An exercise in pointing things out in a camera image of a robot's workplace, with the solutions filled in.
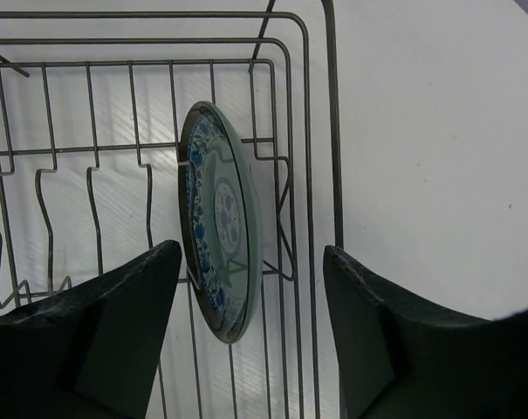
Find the green blue patterned small plate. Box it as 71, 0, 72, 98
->
177, 101, 264, 344

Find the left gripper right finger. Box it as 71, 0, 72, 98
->
323, 245, 528, 418

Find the grey wire dish rack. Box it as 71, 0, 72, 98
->
0, 1, 339, 418

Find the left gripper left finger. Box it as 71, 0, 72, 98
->
0, 240, 182, 418

